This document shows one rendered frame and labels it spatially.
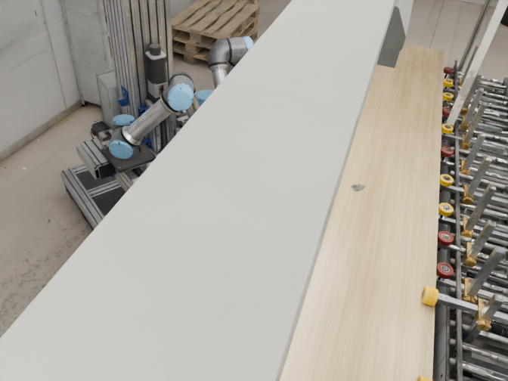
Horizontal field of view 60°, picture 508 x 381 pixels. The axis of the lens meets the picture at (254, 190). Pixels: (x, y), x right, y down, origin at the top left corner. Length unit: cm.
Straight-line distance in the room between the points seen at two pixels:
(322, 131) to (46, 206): 373
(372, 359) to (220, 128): 183
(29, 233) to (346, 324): 251
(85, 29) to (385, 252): 333
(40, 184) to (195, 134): 393
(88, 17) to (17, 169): 147
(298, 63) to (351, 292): 192
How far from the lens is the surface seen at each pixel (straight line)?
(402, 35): 65
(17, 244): 367
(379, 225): 247
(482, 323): 220
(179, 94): 209
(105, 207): 345
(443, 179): 294
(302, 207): 16
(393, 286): 222
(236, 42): 231
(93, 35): 448
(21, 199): 401
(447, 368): 233
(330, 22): 32
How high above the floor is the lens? 257
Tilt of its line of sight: 42 degrees down
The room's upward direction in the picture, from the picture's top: 6 degrees clockwise
